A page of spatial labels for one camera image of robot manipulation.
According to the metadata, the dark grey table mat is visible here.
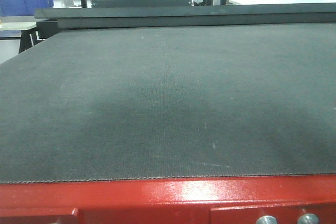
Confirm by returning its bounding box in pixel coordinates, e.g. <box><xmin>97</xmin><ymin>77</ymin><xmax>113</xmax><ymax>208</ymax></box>
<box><xmin>1</xmin><ymin>4</ymin><xmax>335</xmax><ymax>184</ymax></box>

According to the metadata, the red metal cart frame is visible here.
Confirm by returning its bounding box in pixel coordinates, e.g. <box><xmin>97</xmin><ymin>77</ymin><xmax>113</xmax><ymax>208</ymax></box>
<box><xmin>1</xmin><ymin>175</ymin><xmax>335</xmax><ymax>223</ymax></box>

